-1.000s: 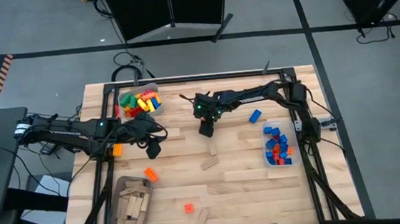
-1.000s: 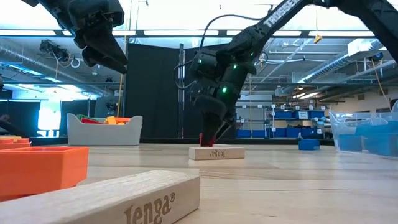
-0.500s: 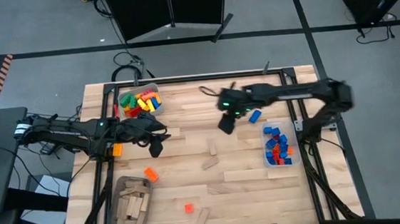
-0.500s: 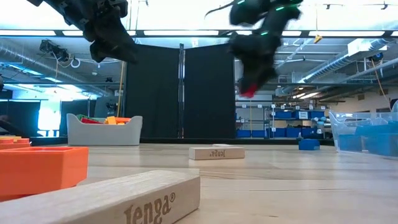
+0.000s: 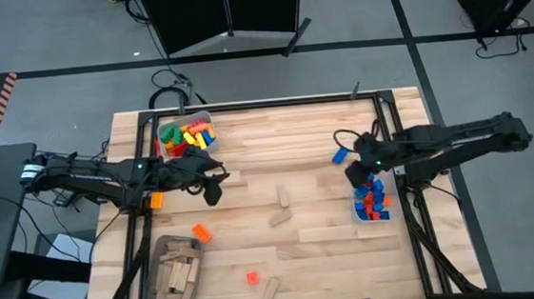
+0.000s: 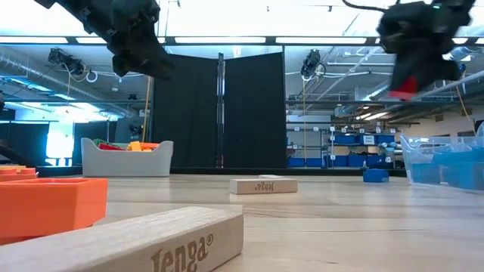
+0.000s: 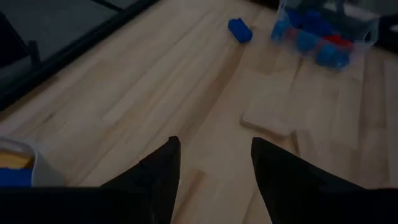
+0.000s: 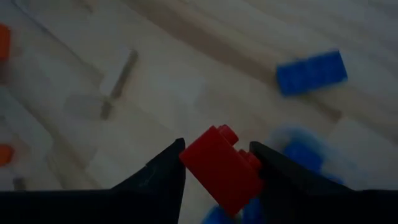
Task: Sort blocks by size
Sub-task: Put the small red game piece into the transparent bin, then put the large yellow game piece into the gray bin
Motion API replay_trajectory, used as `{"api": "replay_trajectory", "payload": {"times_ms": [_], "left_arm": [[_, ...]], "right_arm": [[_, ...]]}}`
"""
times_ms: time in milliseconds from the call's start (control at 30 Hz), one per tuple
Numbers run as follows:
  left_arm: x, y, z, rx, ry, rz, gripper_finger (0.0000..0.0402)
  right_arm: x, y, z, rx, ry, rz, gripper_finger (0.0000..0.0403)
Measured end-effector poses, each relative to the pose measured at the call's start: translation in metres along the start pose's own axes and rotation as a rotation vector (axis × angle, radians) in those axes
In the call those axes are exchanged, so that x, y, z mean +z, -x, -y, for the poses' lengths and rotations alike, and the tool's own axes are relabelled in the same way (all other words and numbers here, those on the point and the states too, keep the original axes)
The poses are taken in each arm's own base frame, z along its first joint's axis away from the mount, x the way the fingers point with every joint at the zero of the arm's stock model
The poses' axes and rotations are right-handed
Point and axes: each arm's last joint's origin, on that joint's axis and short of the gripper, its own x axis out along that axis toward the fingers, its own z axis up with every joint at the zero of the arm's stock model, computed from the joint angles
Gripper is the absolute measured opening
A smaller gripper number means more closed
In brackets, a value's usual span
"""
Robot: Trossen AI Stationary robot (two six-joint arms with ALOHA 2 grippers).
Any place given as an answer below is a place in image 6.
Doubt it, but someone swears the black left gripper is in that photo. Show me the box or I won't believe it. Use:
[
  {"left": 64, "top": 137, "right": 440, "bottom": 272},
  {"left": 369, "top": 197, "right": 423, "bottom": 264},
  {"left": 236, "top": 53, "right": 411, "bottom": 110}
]
[{"left": 80, "top": 0, "right": 175, "bottom": 82}]

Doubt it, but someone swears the black folding partition screen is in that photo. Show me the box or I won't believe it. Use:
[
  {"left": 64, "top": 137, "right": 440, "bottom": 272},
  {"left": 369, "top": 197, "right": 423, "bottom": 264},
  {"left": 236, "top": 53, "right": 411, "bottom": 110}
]
[{"left": 150, "top": 51, "right": 287, "bottom": 171}]

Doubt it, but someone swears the shelf with blue bins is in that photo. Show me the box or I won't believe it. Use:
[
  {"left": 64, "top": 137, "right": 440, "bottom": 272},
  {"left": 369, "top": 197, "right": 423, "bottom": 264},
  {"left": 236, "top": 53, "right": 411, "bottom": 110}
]
[{"left": 287, "top": 126, "right": 398, "bottom": 169}]

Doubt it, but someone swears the silver ventilation duct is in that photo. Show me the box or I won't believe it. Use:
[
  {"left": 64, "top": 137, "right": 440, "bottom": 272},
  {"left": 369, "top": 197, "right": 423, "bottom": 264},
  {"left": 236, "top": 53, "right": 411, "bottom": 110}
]
[{"left": 0, "top": 52, "right": 133, "bottom": 114}]

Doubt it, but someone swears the yellow hanging strap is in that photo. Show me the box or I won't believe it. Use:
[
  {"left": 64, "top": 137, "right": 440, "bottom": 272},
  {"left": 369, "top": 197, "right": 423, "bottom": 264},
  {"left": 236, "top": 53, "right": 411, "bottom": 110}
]
[{"left": 141, "top": 77, "right": 153, "bottom": 144}]

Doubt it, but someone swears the white plastic bin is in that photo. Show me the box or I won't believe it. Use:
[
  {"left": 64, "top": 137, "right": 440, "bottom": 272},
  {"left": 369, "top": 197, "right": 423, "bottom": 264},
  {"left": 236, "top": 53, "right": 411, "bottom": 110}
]
[{"left": 81, "top": 138, "right": 174, "bottom": 178}]

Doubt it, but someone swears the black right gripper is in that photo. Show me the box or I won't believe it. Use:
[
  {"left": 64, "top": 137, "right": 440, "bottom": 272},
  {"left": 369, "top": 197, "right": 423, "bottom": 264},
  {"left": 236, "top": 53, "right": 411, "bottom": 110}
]
[{"left": 390, "top": 0, "right": 476, "bottom": 92}]

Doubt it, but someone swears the small orange toy brick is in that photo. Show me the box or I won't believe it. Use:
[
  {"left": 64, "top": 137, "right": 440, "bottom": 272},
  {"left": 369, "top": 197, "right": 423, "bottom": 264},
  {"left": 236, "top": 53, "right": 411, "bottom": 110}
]
[{"left": 0, "top": 178, "right": 109, "bottom": 246}]

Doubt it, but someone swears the black ceiling-hung device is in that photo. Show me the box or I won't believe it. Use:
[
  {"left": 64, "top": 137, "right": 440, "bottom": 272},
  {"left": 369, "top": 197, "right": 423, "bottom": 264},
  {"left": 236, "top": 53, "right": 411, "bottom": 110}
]
[
  {"left": 47, "top": 47, "right": 86, "bottom": 76},
  {"left": 300, "top": 48, "right": 327, "bottom": 80}
]

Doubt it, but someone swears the clear plastic bin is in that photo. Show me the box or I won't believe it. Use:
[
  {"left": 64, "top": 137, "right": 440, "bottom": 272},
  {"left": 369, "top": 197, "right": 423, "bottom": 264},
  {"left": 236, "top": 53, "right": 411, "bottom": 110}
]
[{"left": 399, "top": 122, "right": 484, "bottom": 196}]

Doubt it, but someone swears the small red toy brick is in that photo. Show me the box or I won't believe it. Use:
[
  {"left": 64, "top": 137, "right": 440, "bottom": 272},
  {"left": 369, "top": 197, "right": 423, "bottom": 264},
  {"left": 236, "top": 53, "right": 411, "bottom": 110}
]
[{"left": 389, "top": 75, "right": 420, "bottom": 101}]

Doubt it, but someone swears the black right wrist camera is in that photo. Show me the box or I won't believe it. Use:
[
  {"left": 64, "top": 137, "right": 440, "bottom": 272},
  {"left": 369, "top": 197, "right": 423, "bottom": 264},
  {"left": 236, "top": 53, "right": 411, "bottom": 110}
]
[{"left": 376, "top": 6, "right": 414, "bottom": 54}]

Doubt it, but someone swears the white ventilation duct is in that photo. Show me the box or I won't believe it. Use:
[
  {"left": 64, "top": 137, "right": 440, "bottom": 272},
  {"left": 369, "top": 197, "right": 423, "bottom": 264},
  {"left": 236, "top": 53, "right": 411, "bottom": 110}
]
[{"left": 351, "top": 47, "right": 473, "bottom": 109}]

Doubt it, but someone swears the yellow hanging cord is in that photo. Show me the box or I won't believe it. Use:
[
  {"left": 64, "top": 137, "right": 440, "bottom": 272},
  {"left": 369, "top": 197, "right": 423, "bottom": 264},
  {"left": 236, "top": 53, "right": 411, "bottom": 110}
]
[{"left": 455, "top": 85, "right": 472, "bottom": 122}]

